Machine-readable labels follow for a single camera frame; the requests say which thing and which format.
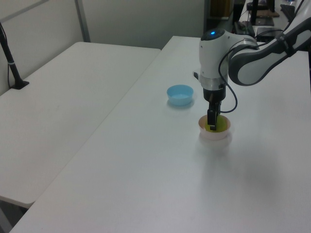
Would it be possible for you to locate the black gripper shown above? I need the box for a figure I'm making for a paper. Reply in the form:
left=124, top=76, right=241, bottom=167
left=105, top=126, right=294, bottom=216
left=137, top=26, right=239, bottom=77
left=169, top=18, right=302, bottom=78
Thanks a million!
left=203, top=87, right=226, bottom=132

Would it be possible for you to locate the green pear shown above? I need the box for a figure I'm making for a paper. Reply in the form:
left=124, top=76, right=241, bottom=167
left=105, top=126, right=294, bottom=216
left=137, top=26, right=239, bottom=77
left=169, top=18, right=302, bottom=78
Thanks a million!
left=204, top=115, right=227, bottom=134

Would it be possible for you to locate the pink plastic bowl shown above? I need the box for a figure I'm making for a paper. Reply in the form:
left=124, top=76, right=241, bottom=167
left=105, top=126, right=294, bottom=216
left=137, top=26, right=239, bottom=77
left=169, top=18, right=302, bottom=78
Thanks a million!
left=198, top=114, right=232, bottom=141

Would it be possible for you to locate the blue plastic bowl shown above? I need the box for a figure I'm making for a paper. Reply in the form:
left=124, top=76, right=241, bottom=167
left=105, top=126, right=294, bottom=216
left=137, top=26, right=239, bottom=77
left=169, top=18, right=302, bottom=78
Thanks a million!
left=166, top=84, right=194, bottom=106

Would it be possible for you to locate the black electronics box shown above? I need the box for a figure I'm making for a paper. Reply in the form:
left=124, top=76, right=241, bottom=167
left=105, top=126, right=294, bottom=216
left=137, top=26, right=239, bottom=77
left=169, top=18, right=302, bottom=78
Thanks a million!
left=256, top=27, right=284, bottom=42

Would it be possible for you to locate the black monitor stand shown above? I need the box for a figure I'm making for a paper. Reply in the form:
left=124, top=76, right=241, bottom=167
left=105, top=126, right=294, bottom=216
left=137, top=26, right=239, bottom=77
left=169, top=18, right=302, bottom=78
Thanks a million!
left=246, top=0, right=276, bottom=27

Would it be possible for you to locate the yellow wooden cabinet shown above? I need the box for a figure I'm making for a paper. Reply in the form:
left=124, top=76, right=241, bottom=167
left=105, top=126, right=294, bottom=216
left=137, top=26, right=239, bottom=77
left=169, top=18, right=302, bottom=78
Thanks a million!
left=209, top=0, right=231, bottom=18

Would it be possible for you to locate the black keyboard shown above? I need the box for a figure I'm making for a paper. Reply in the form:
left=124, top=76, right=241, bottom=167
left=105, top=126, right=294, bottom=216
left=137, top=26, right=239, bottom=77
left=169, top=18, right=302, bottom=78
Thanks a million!
left=280, top=4, right=297, bottom=18

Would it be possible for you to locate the black pole with clamp base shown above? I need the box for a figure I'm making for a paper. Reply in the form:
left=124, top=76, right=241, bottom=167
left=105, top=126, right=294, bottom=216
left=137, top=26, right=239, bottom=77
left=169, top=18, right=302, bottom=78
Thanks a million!
left=0, top=21, right=30, bottom=91

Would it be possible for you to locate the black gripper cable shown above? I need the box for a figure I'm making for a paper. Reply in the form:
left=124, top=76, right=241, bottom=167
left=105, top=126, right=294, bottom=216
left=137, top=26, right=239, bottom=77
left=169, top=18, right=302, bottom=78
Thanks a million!
left=218, top=38, right=240, bottom=114

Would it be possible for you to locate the dark device with coloured wires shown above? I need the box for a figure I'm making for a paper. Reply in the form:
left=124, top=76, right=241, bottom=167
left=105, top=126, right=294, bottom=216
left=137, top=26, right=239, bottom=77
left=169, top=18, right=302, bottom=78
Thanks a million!
left=234, top=20, right=255, bottom=35

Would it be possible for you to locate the grey partition frame post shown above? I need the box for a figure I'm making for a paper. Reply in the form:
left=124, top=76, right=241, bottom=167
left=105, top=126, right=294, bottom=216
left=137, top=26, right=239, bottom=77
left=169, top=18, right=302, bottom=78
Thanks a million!
left=74, top=0, right=91, bottom=43

